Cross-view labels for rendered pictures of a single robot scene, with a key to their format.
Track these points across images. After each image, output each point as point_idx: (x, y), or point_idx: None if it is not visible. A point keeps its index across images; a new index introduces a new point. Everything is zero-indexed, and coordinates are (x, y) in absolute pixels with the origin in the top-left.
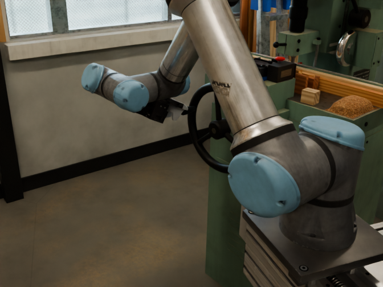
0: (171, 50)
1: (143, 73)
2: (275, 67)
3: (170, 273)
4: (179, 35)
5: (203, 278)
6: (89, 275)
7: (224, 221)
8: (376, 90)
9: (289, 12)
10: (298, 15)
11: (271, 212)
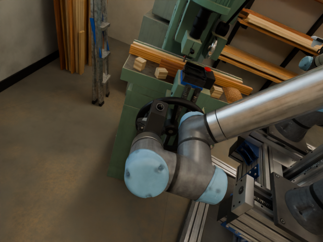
0: (249, 125)
1: (197, 144)
2: (213, 79)
3: (87, 187)
4: (277, 114)
5: (108, 180)
6: (28, 225)
7: (128, 154)
8: (236, 81)
9: (197, 23)
10: (204, 27)
11: None
